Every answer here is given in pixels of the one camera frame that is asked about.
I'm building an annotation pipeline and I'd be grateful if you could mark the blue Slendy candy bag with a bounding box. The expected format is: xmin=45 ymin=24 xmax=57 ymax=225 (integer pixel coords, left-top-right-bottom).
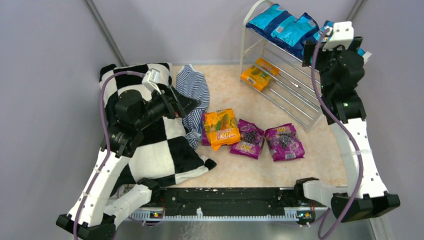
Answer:
xmin=304 ymin=20 xmax=367 ymax=57

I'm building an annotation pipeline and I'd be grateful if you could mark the orange 100 candy bag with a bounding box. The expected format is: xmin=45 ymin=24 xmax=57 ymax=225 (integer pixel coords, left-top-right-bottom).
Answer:
xmin=203 ymin=108 xmax=241 ymax=151

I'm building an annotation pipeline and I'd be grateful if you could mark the blue candy bag front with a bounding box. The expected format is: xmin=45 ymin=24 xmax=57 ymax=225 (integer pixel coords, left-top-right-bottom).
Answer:
xmin=245 ymin=3 xmax=297 ymax=38

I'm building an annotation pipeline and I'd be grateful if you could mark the purple grape candy bag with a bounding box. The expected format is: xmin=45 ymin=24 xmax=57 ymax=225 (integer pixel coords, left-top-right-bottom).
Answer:
xmin=229 ymin=119 xmax=265 ymax=160
xmin=264 ymin=123 xmax=305 ymax=162

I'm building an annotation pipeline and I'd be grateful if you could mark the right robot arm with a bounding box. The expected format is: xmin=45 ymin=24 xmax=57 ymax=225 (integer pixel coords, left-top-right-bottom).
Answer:
xmin=294 ymin=37 xmax=400 ymax=223

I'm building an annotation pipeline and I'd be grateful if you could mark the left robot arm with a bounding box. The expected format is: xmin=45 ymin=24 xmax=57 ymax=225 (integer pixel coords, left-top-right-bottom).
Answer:
xmin=56 ymin=85 xmax=201 ymax=240

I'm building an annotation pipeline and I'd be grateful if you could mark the orange candy bag under rack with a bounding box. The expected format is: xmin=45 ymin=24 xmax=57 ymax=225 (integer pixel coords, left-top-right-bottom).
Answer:
xmin=240 ymin=57 xmax=280 ymax=92

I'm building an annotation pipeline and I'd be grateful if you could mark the blue white striped cloth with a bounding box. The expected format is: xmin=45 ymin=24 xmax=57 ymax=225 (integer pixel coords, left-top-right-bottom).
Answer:
xmin=176 ymin=64 xmax=210 ymax=149

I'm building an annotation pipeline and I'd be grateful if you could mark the black white checkered pillow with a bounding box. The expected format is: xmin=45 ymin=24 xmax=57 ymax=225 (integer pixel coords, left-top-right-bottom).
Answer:
xmin=99 ymin=62 xmax=217 ymax=188

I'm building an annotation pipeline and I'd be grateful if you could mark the white metal shoe rack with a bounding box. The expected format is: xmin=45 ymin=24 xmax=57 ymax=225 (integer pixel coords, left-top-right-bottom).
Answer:
xmin=239 ymin=0 xmax=373 ymax=133

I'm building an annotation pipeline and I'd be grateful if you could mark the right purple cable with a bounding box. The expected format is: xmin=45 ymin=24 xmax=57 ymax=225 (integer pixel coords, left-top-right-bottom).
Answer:
xmin=309 ymin=28 xmax=365 ymax=240

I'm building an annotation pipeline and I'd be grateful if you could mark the purple cable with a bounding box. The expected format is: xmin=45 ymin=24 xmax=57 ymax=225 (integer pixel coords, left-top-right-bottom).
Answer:
xmin=309 ymin=28 xmax=365 ymax=240
xmin=72 ymin=70 xmax=147 ymax=240

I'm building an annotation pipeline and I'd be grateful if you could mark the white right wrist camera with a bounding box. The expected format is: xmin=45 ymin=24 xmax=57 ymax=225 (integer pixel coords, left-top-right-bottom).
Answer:
xmin=322 ymin=21 xmax=354 ymax=51

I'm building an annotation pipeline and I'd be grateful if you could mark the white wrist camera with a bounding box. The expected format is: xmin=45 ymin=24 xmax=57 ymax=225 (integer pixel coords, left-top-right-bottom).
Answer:
xmin=322 ymin=21 xmax=354 ymax=51
xmin=142 ymin=68 xmax=162 ymax=95

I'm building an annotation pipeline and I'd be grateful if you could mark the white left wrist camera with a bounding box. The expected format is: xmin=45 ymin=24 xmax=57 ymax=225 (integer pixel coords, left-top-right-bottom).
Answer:
xmin=142 ymin=68 xmax=162 ymax=95

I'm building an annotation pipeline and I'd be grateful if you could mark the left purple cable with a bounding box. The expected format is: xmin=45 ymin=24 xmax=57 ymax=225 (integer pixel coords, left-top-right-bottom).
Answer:
xmin=72 ymin=70 xmax=147 ymax=240

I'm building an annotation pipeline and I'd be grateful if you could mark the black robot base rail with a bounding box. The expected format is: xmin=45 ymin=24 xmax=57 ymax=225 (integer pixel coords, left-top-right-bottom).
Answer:
xmin=141 ymin=187 xmax=323 ymax=218

